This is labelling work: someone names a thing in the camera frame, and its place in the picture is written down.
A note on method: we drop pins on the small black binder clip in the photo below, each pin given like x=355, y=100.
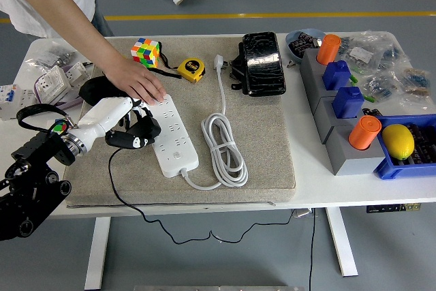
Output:
x=88, y=63

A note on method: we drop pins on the blue bottle-shaped peg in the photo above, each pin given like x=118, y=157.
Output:
x=347, y=102
x=336, y=74

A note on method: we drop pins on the large white wall socket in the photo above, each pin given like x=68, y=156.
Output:
x=52, y=84

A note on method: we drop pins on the white-edged rubik's cube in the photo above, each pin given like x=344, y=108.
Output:
x=60, y=127

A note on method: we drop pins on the clear bag of blue resistors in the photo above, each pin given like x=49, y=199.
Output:
x=381, y=86

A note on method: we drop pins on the clear bag with white part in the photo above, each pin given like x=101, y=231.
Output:
x=362, y=54

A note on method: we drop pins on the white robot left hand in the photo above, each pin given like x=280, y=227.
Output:
x=102, y=115

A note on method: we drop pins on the grey under-table bracket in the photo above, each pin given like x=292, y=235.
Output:
x=303, y=213

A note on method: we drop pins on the clear bag of brown parts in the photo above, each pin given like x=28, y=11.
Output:
x=417, y=81

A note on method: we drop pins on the blue plastic bin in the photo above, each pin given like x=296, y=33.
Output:
x=402, y=168

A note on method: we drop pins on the small metal clip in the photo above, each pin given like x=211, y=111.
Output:
x=291, y=64

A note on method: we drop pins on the black cloth pouch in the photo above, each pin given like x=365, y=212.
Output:
x=95, y=91

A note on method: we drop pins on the yellow lemon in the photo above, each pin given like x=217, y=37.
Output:
x=398, y=141

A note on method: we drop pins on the green plastic connector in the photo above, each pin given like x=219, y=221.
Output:
x=368, y=98
x=355, y=78

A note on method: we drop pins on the bright rubik's cube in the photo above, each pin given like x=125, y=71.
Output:
x=144, y=53

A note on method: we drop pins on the small white wall socket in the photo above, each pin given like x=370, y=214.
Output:
x=77, y=72

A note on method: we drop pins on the person's right hand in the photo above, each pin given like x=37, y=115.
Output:
x=136, y=81

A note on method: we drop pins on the white circuit breaker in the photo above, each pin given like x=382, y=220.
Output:
x=15, y=100

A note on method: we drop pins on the black capacitors pile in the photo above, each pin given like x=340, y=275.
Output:
x=303, y=44
x=371, y=112
x=424, y=144

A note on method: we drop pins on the grey-brown fabric mat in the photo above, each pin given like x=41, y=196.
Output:
x=265, y=141

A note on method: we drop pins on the person's right forearm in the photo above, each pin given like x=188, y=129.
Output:
x=68, y=22

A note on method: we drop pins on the orange cylinder peg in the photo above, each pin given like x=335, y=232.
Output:
x=328, y=49
x=363, y=132

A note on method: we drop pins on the blue bowl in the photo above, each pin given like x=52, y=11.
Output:
x=289, y=40

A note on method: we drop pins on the white table leg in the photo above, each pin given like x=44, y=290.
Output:
x=342, y=243
x=97, y=253

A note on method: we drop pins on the clear bag of metal screws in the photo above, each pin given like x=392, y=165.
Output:
x=54, y=56

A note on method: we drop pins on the black cracked glossy case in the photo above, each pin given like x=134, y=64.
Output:
x=264, y=62

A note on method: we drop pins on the grey socket block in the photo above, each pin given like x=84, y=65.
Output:
x=357, y=163
x=330, y=131
x=308, y=66
x=323, y=108

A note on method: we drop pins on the black table control panel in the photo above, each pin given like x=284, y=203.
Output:
x=391, y=208

